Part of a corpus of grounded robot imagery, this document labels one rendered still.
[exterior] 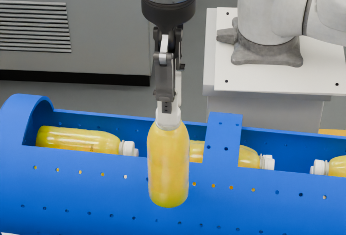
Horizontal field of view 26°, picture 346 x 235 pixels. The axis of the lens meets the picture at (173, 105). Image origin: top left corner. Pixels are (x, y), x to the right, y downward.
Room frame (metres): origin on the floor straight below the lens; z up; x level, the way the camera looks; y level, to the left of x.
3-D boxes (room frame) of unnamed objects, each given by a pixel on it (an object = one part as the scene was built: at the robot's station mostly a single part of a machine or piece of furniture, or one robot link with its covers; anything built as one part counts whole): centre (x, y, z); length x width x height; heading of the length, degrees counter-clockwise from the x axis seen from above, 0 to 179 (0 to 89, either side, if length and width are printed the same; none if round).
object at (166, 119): (0.81, 0.01, 1.46); 0.03 x 0.01 x 0.07; 82
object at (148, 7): (0.84, 0.01, 1.61); 0.08 x 0.07 x 0.09; 172
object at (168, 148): (0.84, 0.01, 1.32); 0.07 x 0.07 x 0.19
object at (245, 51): (1.52, -0.22, 1.04); 0.22 x 0.18 x 0.06; 86
